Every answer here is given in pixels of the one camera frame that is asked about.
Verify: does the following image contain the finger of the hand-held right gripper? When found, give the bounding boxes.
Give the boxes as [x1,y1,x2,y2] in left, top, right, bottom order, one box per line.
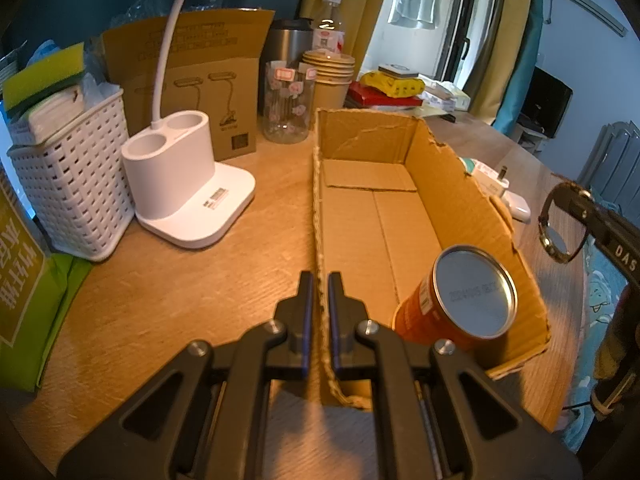
[566,186,610,241]

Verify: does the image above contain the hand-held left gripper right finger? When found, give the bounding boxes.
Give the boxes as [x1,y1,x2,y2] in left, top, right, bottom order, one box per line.
[327,271,583,480]

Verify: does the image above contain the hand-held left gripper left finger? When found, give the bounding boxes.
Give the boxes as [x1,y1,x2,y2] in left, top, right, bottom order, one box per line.
[57,270,316,480]

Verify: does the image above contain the black wrist watch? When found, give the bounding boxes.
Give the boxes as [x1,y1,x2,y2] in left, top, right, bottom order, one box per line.
[537,182,595,265]

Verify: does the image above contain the white earbuds case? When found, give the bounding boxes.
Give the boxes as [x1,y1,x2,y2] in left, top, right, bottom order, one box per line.
[500,195,532,222]

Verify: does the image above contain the light blue printed bedsheet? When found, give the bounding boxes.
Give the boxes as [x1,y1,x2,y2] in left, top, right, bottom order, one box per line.
[564,249,632,453]

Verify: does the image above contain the grey radiator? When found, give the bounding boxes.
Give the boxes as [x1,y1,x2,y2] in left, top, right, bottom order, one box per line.
[577,120,640,213]

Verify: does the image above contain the white charger plug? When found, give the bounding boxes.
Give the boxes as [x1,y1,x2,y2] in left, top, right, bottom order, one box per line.
[470,165,514,202]

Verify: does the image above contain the black monitor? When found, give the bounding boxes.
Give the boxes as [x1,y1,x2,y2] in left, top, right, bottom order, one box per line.
[520,67,574,139]

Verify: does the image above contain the white green tube box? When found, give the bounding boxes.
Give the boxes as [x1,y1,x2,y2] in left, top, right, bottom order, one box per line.
[459,156,494,177]

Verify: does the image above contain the orange snack can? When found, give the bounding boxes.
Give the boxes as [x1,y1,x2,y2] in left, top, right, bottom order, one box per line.
[391,245,519,367]

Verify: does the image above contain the teal curtain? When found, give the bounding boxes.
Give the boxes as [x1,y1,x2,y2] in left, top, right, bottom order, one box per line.
[492,0,545,137]

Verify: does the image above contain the white desk lamp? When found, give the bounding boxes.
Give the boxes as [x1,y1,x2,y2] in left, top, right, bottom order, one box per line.
[121,0,257,250]

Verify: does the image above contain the white paper boxes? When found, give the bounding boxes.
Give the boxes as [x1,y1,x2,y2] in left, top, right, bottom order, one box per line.
[420,77,471,112]

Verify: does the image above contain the floral glass jar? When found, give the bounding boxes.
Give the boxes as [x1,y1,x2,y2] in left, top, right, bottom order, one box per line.
[263,60,317,146]

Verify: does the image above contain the white square device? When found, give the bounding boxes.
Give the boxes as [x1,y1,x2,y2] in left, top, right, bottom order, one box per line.
[377,63,419,81]

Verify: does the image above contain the red book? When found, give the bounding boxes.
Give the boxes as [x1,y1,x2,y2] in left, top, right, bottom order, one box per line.
[347,80,424,108]

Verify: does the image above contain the stack of brown paper cups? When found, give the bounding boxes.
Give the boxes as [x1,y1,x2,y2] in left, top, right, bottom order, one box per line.
[301,51,357,112]

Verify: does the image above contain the white plastic basket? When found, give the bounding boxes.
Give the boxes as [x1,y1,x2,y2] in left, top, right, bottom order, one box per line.
[7,87,136,262]

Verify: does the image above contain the printed cardboard lamp box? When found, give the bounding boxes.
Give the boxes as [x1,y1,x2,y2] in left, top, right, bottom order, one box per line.
[101,8,276,163]

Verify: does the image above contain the green labelled plastic packet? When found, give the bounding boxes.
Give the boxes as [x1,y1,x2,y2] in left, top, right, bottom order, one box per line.
[0,170,94,394]

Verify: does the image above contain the steel thermos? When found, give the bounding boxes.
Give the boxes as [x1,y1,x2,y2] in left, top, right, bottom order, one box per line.
[260,19,314,111]

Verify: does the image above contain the clear water bottle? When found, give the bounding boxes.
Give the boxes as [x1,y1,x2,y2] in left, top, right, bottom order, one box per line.
[312,0,349,57]

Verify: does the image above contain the clear plastic bag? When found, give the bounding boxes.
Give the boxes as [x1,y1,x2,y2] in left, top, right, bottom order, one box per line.
[82,35,124,111]

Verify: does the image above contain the white cleaning pad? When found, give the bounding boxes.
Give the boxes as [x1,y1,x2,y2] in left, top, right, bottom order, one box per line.
[27,87,86,147]

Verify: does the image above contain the clear plastic wrap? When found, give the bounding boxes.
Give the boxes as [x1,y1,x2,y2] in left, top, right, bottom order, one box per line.
[117,0,228,28]

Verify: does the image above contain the yellow green sponge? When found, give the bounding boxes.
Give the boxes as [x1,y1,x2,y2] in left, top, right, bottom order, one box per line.
[2,42,86,112]

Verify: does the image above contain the dark sliding door frame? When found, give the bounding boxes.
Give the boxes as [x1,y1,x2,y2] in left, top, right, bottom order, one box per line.
[439,0,507,82]

